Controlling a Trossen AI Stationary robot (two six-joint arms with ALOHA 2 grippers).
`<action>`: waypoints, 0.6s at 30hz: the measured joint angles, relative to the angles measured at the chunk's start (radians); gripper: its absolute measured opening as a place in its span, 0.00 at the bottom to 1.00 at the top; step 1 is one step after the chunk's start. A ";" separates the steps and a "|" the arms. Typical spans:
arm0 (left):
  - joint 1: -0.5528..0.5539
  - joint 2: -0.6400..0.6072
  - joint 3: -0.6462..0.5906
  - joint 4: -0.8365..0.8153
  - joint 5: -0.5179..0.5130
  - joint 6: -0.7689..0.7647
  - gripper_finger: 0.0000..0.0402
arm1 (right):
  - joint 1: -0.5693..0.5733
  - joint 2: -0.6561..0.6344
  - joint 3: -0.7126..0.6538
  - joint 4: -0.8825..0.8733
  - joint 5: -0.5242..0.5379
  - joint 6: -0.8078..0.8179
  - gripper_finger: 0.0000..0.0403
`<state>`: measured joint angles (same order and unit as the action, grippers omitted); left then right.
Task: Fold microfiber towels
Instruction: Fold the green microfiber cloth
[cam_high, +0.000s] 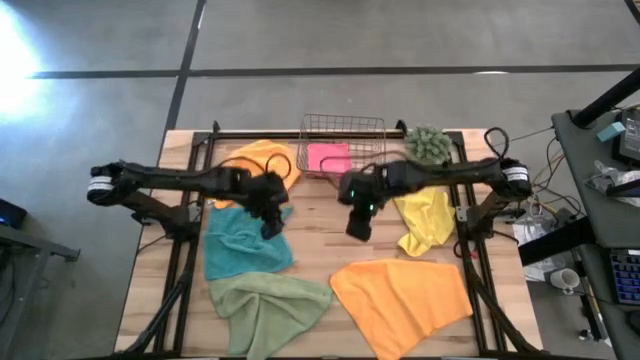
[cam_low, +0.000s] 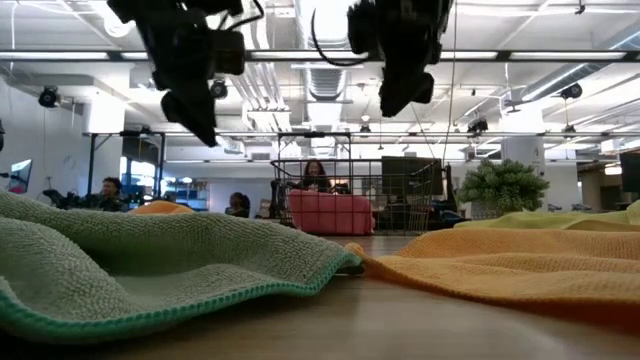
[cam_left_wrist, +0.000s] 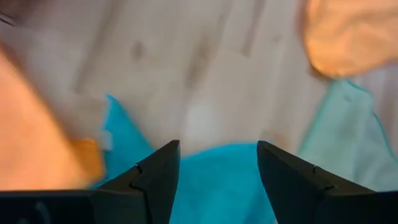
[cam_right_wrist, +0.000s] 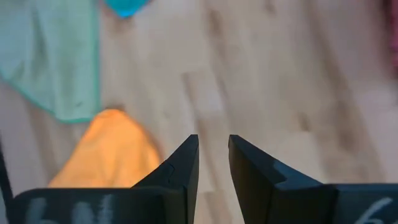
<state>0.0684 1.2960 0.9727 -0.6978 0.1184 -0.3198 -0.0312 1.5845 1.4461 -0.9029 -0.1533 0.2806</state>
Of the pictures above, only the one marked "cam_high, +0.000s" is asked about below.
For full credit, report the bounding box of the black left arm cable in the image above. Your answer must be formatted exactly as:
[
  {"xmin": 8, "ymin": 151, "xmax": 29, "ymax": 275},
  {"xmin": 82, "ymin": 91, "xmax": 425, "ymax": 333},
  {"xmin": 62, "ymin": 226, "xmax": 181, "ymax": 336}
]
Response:
[{"xmin": 219, "ymin": 152, "xmax": 294, "ymax": 182}]

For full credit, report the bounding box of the white plastic bag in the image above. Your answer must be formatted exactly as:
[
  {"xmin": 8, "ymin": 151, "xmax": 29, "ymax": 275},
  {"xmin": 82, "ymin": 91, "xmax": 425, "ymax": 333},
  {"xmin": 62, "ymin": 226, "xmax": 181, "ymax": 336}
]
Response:
[{"xmin": 513, "ymin": 219, "xmax": 559, "ymax": 283}]

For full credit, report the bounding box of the teal box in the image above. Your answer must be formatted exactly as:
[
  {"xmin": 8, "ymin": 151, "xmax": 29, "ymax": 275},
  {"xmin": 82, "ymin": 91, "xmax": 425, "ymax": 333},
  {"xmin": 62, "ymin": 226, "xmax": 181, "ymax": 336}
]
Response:
[{"xmin": 596, "ymin": 121, "xmax": 627, "ymax": 143}]

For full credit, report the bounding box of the pink microfiber towel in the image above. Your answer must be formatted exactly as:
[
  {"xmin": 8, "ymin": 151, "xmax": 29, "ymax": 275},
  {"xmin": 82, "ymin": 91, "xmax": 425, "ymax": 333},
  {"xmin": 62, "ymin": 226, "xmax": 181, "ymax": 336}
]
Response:
[{"xmin": 306, "ymin": 143, "xmax": 353, "ymax": 175}]

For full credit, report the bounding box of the black aluminium table frame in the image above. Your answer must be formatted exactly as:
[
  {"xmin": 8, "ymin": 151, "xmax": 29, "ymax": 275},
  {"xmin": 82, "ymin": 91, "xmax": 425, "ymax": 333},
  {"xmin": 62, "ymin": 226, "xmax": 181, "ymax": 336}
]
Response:
[{"xmin": 113, "ymin": 119, "xmax": 544, "ymax": 359}]

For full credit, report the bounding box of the orange microfiber towel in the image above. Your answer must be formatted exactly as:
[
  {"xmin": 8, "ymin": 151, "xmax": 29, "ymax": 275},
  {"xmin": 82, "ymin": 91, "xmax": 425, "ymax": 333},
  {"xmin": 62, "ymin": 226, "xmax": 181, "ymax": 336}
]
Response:
[
  {"xmin": 213, "ymin": 139, "xmax": 302, "ymax": 210},
  {"xmin": 329, "ymin": 258, "xmax": 474, "ymax": 360}
]

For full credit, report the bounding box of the backlit computer keyboard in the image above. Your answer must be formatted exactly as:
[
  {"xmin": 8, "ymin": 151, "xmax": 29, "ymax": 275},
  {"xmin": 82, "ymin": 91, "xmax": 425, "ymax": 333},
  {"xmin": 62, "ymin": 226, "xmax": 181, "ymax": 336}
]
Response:
[{"xmin": 608, "ymin": 248, "xmax": 640, "ymax": 307}]

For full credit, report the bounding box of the potted green succulent plant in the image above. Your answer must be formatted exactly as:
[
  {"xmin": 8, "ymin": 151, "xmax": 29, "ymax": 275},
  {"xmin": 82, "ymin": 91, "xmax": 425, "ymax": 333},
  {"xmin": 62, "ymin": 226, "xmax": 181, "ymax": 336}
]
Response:
[{"xmin": 403, "ymin": 126, "xmax": 454, "ymax": 166}]

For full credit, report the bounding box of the black device blue light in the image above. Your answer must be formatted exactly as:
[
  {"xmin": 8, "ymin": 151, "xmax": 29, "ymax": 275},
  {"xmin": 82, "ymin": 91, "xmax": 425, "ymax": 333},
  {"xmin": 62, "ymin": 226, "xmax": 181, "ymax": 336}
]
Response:
[{"xmin": 0, "ymin": 198, "xmax": 29, "ymax": 231}]

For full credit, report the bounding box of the light green microfiber towel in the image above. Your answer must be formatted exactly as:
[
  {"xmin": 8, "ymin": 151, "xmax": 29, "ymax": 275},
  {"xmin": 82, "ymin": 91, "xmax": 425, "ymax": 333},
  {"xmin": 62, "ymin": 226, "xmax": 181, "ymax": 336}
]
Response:
[{"xmin": 208, "ymin": 272, "xmax": 335, "ymax": 360}]

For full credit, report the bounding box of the crumpled clear plastic bag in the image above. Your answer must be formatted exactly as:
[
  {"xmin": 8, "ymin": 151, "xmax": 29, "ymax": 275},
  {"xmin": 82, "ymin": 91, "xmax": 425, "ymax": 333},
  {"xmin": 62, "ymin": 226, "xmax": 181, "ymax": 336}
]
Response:
[{"xmin": 583, "ymin": 159, "xmax": 640, "ymax": 197}]

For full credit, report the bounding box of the metal wire basket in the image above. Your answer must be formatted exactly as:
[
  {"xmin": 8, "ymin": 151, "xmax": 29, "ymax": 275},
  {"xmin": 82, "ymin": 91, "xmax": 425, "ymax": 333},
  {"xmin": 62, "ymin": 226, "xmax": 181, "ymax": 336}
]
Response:
[{"xmin": 295, "ymin": 113, "xmax": 387, "ymax": 184}]

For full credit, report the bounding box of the black desk monitor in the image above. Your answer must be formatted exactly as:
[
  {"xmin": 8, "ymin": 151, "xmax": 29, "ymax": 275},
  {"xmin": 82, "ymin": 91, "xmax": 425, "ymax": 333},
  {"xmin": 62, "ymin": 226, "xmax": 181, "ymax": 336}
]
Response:
[{"xmin": 612, "ymin": 106, "xmax": 640, "ymax": 167}]

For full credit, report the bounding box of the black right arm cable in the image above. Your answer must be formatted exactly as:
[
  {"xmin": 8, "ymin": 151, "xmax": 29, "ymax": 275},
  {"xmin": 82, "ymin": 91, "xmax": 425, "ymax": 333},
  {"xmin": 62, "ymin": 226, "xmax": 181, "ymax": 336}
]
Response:
[{"xmin": 319, "ymin": 149, "xmax": 406, "ymax": 189}]

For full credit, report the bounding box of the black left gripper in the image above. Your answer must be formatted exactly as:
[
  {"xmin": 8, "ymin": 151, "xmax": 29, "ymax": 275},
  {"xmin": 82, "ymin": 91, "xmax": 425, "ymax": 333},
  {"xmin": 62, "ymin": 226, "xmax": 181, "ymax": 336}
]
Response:
[{"xmin": 242, "ymin": 169, "xmax": 292, "ymax": 240}]

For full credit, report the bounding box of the grey desk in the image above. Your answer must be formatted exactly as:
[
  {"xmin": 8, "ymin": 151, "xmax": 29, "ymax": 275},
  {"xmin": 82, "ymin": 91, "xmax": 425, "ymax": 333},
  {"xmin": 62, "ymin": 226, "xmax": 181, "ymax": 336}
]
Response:
[{"xmin": 551, "ymin": 107, "xmax": 640, "ymax": 360}]

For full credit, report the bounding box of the black pole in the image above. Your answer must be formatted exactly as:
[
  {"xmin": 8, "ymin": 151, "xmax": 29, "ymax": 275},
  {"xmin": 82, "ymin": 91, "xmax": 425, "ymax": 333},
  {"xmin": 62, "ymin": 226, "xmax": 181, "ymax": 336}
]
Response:
[{"xmin": 571, "ymin": 66, "xmax": 640, "ymax": 130}]

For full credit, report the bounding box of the teal microfiber towel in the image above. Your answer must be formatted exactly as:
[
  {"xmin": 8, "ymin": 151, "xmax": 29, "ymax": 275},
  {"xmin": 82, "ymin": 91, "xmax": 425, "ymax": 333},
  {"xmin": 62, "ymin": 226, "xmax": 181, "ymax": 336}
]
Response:
[{"xmin": 203, "ymin": 204, "xmax": 295, "ymax": 281}]

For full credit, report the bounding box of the white mug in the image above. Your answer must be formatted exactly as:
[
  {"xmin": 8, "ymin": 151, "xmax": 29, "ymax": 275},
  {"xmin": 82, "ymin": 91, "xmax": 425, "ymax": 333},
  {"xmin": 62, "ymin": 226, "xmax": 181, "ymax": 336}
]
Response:
[{"xmin": 549, "ymin": 267, "xmax": 581, "ymax": 295}]

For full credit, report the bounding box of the yellow microfiber towel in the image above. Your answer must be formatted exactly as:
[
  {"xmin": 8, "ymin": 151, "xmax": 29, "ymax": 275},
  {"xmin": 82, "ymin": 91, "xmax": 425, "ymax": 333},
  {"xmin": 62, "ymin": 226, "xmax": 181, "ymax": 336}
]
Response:
[{"xmin": 392, "ymin": 187, "xmax": 457, "ymax": 258}]

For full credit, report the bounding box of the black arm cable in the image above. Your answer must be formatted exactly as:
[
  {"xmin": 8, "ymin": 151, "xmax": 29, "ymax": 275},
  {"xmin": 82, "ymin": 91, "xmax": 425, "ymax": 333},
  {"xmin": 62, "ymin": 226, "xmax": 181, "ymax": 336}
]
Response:
[
  {"xmin": 219, "ymin": 152, "xmax": 294, "ymax": 182},
  {"xmin": 319, "ymin": 149, "xmax": 406, "ymax": 189}
]

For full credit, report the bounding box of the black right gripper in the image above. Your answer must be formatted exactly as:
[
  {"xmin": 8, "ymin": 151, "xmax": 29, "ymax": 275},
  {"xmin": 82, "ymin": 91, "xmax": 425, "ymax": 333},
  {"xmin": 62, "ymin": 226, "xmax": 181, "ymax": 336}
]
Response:
[{"xmin": 338, "ymin": 167, "xmax": 389, "ymax": 242}]

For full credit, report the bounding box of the grey metal table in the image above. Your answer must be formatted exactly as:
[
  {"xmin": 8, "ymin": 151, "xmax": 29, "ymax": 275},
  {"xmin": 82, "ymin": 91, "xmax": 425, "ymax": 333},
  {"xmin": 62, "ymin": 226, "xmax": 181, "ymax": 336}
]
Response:
[{"xmin": 0, "ymin": 223, "xmax": 82, "ymax": 360}]

